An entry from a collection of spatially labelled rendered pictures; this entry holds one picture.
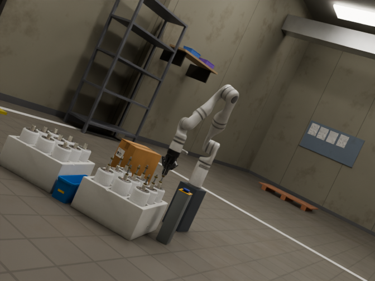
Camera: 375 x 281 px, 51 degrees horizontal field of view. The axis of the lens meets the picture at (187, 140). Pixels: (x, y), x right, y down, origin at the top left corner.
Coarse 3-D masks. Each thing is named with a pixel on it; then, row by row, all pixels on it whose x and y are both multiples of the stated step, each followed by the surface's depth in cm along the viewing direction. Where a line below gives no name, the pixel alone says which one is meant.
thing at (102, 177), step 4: (100, 168) 215; (100, 172) 214; (104, 172) 213; (96, 176) 215; (100, 176) 213; (104, 176) 213; (108, 176) 214; (112, 176) 216; (96, 180) 214; (100, 180) 213; (104, 180) 214; (108, 180) 215; (100, 184) 214; (104, 184) 214; (108, 184) 216
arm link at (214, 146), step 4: (212, 140) 261; (212, 144) 258; (216, 144) 259; (208, 148) 258; (212, 148) 258; (216, 148) 258; (208, 152) 260; (212, 152) 258; (216, 152) 259; (212, 156) 258; (200, 160) 260; (204, 160) 258; (208, 160) 258; (212, 160) 259; (208, 164) 259
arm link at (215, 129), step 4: (212, 120) 250; (212, 124) 249; (216, 124) 246; (212, 128) 249; (216, 128) 247; (220, 128) 247; (224, 128) 250; (208, 132) 255; (212, 132) 250; (216, 132) 249; (208, 136) 254; (212, 136) 254; (208, 140) 256; (204, 144) 258; (208, 144) 258; (204, 148) 259
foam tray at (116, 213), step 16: (80, 192) 213; (96, 192) 210; (112, 192) 208; (80, 208) 212; (96, 208) 210; (112, 208) 207; (128, 208) 204; (144, 208) 205; (160, 208) 228; (112, 224) 206; (128, 224) 204; (144, 224) 214; (128, 240) 203
